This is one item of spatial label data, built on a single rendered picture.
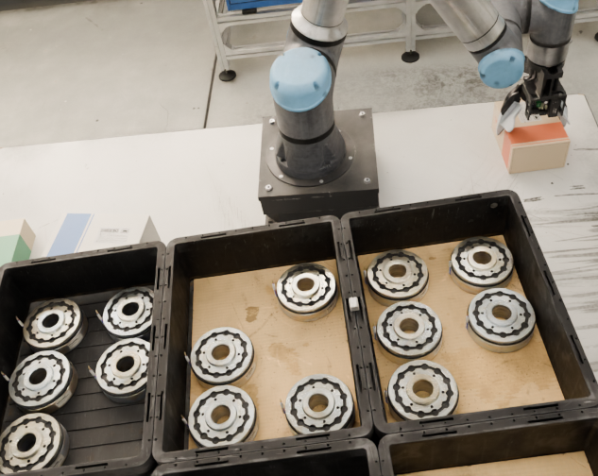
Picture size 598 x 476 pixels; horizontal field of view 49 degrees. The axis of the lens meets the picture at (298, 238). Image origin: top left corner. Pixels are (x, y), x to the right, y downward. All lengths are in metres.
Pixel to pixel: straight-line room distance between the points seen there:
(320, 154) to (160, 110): 1.77
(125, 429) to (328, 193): 0.60
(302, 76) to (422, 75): 1.75
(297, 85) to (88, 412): 0.67
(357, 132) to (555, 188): 0.44
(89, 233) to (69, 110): 1.85
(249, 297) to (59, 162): 0.79
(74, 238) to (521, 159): 0.96
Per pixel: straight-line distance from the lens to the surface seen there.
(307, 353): 1.09
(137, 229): 1.40
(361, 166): 1.39
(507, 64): 1.20
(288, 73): 1.28
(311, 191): 1.36
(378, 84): 2.94
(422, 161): 1.55
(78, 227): 1.46
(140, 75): 3.31
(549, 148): 1.50
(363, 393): 0.93
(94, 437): 1.12
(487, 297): 1.11
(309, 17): 1.34
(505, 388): 1.06
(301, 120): 1.29
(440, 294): 1.14
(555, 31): 1.35
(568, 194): 1.50
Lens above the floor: 1.76
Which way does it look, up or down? 49 degrees down
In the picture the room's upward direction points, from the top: 11 degrees counter-clockwise
